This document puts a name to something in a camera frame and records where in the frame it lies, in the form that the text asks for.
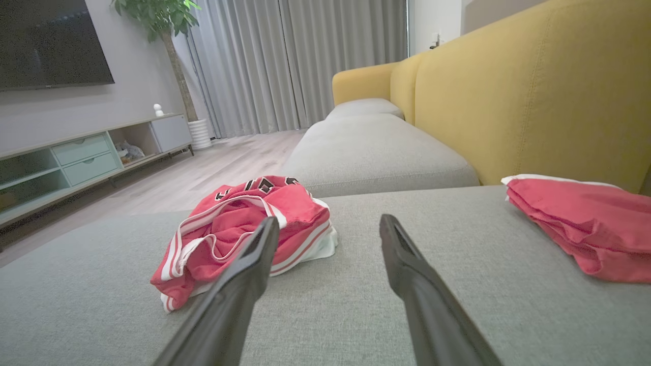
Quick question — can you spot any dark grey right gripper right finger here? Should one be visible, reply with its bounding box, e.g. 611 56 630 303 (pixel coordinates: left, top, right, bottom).
379 213 504 366

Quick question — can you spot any white ribbed plant pot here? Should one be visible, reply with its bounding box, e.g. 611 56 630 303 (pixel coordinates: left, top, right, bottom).
187 119 213 151

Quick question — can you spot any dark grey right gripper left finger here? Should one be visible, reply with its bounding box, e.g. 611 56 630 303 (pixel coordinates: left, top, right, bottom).
153 216 280 366

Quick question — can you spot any yellow sofa backrest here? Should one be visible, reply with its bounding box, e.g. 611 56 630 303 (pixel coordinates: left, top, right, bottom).
332 0 651 194

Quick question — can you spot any large grey sofa seat cushion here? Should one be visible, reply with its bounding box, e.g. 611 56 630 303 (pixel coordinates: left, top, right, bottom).
0 185 651 366

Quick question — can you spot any grey pleated curtain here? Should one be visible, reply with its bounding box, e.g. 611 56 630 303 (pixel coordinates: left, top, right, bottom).
186 0 409 139

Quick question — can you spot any black wall television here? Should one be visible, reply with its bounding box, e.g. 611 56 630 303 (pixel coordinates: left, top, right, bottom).
0 0 115 92

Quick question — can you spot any grey and teal TV cabinet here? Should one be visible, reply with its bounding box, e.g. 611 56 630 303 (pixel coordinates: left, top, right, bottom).
0 113 195 229

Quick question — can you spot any clutter in cabinet shelf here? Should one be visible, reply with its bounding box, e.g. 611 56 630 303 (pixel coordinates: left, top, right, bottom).
115 141 145 164

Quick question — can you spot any red jersey with black lettering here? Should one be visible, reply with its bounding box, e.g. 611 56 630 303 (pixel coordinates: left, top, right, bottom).
150 175 339 313

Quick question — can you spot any red garment with white stripe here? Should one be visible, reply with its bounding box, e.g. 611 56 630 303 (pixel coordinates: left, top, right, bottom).
501 174 651 284

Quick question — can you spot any medium grey sofa seat cushion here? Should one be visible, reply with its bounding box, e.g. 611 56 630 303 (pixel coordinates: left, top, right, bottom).
279 113 480 198

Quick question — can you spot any small grey sofa seat cushion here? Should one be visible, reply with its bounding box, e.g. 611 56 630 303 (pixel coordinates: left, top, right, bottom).
325 98 405 121

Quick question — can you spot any green indoor tree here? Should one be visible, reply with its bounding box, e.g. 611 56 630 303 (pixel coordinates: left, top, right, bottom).
111 0 201 123

